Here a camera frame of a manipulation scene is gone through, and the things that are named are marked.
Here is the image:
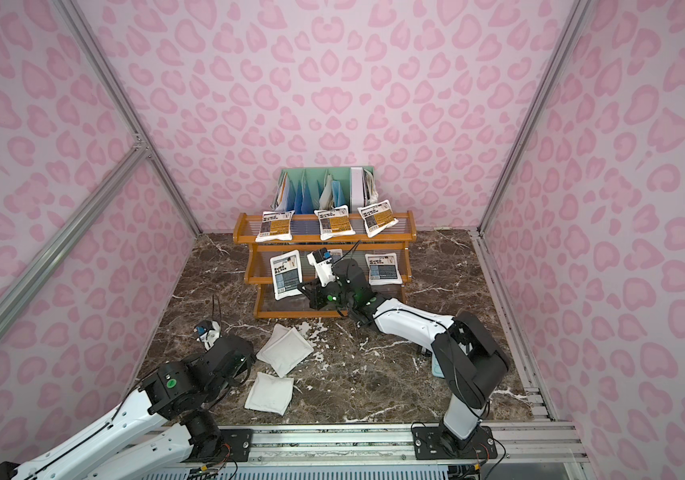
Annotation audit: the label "blue coffee bag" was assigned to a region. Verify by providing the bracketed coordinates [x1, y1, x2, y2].
[366, 252, 403, 286]
[270, 250, 302, 301]
[328, 249, 344, 263]

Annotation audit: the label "yellow coffee bag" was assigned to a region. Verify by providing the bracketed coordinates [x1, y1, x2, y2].
[314, 205, 356, 241]
[358, 200, 399, 238]
[256, 210, 294, 243]

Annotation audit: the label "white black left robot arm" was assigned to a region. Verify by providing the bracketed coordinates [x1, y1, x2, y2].
[0, 335, 256, 479]

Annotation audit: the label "orange wooden three-tier shelf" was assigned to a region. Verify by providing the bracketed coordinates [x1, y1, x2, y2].
[232, 210, 419, 319]

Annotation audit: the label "plain white bag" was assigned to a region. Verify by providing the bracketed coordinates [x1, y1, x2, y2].
[244, 372, 294, 415]

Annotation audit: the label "green file organizer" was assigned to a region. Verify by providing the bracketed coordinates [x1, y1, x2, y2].
[270, 166, 383, 214]

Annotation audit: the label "white binder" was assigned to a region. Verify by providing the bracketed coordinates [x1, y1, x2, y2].
[350, 167, 366, 210]

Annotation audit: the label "light blue calculator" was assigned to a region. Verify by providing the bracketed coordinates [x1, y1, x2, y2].
[432, 355, 445, 378]

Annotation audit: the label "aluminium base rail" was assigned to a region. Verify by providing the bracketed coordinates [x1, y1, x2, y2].
[149, 421, 595, 479]

